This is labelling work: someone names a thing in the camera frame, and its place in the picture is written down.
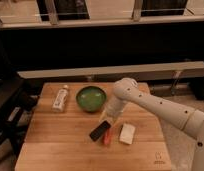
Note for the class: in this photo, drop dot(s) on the white plastic bottle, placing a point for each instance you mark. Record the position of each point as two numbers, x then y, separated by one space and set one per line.
60 99

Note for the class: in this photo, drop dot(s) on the black side furniture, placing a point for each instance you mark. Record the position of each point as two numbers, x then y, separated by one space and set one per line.
13 101

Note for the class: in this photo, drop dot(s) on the white sponge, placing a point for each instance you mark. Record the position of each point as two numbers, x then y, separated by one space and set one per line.
127 133

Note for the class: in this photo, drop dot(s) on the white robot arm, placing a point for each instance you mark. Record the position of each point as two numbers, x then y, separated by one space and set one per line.
185 118

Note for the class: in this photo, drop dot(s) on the green bowl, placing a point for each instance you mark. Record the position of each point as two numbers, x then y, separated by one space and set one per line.
91 98

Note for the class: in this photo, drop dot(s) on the orange carrot toy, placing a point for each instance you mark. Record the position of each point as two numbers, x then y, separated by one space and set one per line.
107 137

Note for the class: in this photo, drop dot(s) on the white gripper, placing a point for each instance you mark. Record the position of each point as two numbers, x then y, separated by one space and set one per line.
112 110

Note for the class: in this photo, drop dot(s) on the wooden cutting board table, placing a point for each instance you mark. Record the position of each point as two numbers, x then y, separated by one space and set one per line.
61 142

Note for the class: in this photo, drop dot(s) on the black eraser block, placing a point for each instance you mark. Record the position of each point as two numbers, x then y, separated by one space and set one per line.
99 131

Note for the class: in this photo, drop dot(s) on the long wooden bench shelf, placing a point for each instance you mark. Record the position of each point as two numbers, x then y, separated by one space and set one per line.
144 71

